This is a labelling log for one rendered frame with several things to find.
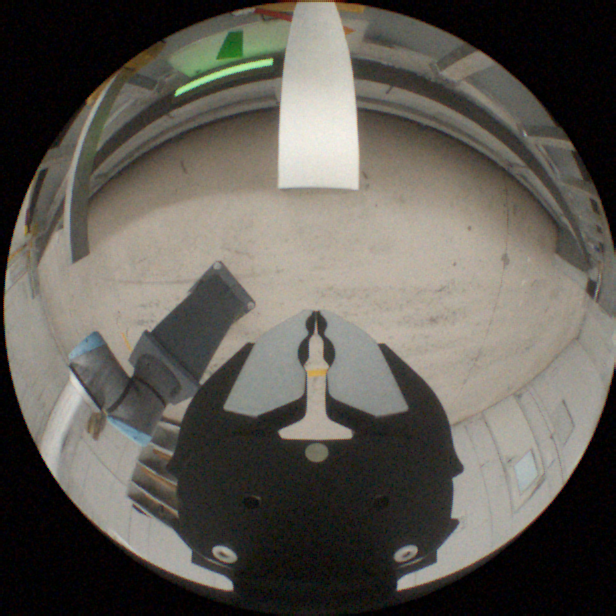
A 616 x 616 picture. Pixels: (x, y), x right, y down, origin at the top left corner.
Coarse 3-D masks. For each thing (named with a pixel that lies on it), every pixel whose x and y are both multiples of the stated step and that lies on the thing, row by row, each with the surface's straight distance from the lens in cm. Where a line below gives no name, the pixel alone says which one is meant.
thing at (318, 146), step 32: (320, 32) 15; (288, 64) 11; (320, 64) 11; (288, 96) 9; (320, 96) 9; (352, 96) 10; (288, 128) 8; (320, 128) 8; (352, 128) 9; (288, 160) 8; (320, 160) 8; (352, 160) 8; (288, 192) 9; (320, 192) 9; (352, 192) 9
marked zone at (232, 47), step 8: (232, 32) 34; (240, 32) 34; (224, 40) 35; (232, 40) 35; (240, 40) 35; (224, 48) 36; (232, 48) 36; (240, 48) 37; (224, 56) 38; (232, 56) 38; (240, 56) 38
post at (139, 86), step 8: (128, 80) 43; (136, 80) 44; (144, 80) 45; (152, 80) 47; (128, 88) 44; (136, 88) 44; (144, 88) 44; (152, 88) 46; (128, 96) 46; (136, 96) 46; (144, 96) 47
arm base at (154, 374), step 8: (144, 360) 69; (152, 360) 67; (136, 368) 70; (144, 368) 68; (152, 368) 66; (160, 368) 66; (168, 368) 67; (136, 376) 68; (144, 376) 66; (152, 376) 66; (160, 376) 66; (168, 376) 66; (144, 384) 65; (152, 384) 65; (160, 384) 66; (168, 384) 67; (176, 384) 69; (160, 392) 66; (168, 392) 68; (176, 392) 71; (160, 400) 66; (168, 400) 70
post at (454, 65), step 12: (456, 48) 41; (468, 48) 38; (444, 60) 42; (456, 60) 39; (468, 60) 38; (480, 60) 38; (492, 60) 38; (444, 72) 41; (456, 72) 41; (468, 72) 41
